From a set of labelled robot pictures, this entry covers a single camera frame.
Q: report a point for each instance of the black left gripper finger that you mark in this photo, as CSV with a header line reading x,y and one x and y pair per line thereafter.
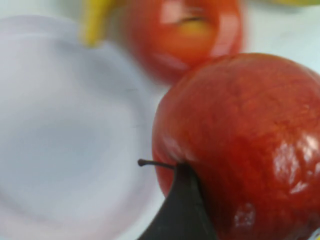
x,y
182,215

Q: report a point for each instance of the red plastic apple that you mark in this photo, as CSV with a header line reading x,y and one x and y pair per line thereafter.
x,y
185,40
237,125

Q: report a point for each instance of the pink round plate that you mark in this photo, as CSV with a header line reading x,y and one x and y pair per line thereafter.
x,y
62,125

